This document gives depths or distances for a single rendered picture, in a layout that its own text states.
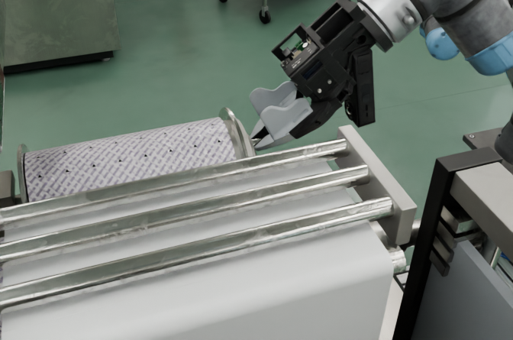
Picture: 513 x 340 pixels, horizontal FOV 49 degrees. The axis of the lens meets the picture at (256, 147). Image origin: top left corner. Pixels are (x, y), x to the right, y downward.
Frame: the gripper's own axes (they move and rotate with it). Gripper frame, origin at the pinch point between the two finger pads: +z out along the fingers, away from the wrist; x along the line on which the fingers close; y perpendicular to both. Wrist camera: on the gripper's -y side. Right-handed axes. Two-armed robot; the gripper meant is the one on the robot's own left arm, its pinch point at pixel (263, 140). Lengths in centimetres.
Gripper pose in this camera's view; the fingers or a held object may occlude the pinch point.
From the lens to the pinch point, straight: 74.2
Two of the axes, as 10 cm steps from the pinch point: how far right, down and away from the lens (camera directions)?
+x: 3.1, 5.8, -7.5
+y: -6.1, -4.9, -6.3
